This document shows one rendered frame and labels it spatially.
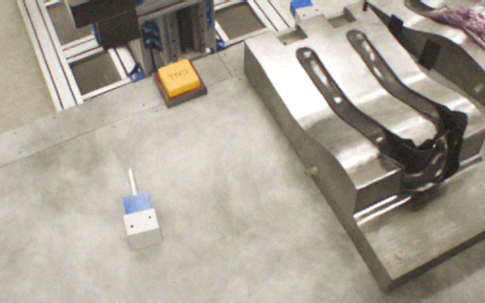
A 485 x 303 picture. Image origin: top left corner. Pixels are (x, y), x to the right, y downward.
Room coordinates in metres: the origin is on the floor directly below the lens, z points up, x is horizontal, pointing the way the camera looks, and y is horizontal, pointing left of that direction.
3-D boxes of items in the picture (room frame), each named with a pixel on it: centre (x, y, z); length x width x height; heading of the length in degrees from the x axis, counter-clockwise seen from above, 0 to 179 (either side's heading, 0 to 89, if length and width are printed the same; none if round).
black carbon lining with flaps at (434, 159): (0.61, -0.23, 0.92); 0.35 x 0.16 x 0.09; 26
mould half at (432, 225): (0.59, -0.23, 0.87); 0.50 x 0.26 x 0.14; 26
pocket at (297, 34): (0.77, -0.09, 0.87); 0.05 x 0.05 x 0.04; 26
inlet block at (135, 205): (0.45, 0.17, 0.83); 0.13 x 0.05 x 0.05; 16
